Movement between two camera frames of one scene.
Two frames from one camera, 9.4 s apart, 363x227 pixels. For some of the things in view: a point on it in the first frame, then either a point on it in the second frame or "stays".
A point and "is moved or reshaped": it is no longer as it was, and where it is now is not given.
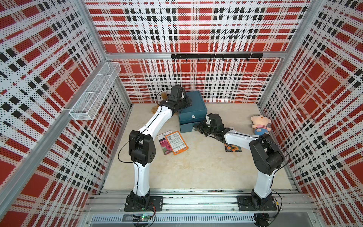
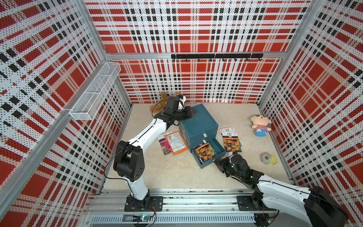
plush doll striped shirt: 260,123 stays
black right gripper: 200,127 to 221,163
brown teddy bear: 164,96 stays
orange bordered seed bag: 177,143 stays
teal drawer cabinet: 194,114 is moved or reshaped
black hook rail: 210,56 stays
